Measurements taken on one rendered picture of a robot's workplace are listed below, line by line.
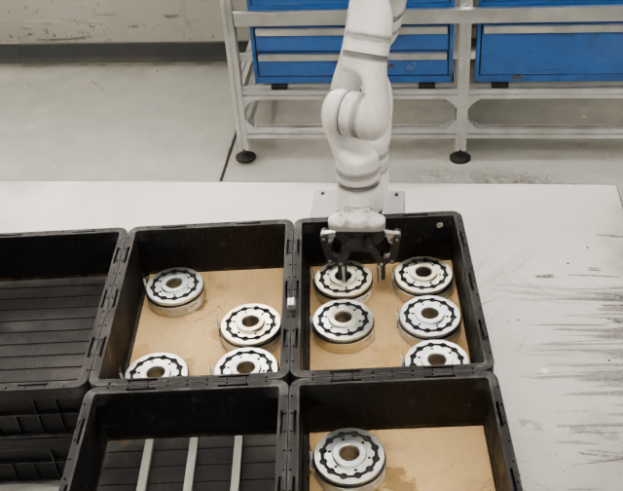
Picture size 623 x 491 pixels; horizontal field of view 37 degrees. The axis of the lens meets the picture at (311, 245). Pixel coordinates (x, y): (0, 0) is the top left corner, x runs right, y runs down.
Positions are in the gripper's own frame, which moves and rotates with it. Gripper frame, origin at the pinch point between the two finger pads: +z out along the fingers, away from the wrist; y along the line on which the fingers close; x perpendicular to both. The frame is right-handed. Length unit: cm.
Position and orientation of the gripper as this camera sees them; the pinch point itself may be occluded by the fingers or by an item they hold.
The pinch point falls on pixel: (361, 273)
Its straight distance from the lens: 159.9
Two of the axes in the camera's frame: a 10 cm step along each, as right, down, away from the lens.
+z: 0.7, 8.0, 6.0
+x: -1.0, 6.0, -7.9
